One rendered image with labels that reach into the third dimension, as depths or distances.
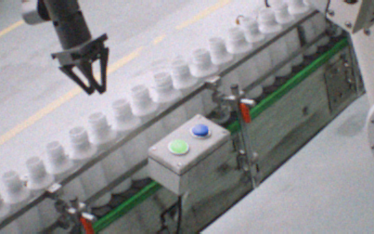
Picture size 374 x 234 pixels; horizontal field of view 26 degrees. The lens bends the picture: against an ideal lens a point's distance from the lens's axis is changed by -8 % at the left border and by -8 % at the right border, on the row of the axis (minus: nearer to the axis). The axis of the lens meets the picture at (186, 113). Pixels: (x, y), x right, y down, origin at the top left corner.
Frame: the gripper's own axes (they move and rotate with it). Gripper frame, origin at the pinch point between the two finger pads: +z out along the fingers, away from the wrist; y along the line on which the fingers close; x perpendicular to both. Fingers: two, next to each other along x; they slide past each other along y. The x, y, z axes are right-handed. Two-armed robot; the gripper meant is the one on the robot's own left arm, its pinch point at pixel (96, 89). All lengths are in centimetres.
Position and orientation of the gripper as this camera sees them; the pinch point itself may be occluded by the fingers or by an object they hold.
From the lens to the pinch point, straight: 150.5
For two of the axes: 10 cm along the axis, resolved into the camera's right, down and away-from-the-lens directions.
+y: 6.7, -0.2, -7.5
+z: 3.6, 8.8, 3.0
